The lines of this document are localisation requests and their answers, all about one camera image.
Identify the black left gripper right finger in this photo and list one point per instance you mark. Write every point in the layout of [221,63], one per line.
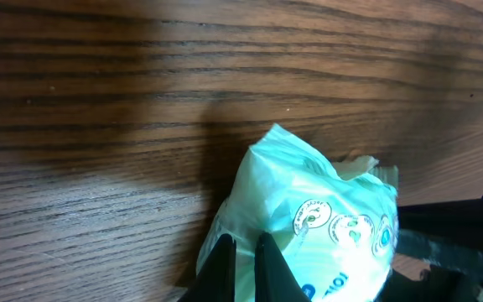
[274,281]

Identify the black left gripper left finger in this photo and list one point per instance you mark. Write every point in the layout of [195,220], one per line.
[216,280]

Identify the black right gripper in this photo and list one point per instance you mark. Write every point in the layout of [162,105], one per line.
[451,277]

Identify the teal snack packet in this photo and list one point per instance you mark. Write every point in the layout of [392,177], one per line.
[335,224]

